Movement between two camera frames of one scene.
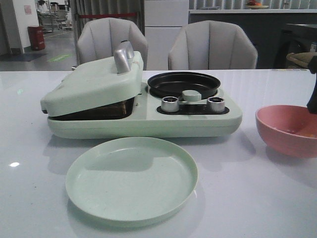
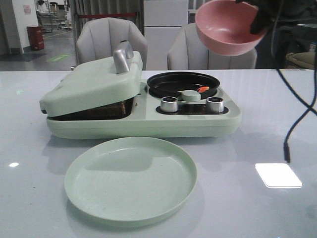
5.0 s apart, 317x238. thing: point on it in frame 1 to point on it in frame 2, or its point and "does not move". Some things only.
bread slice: x=122 y=110 does not move
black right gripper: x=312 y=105 to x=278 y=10
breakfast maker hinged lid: x=97 y=82 does not move
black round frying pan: x=174 y=84 does not move
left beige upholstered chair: x=99 y=38 does not move
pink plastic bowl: x=291 y=129 to x=225 y=26
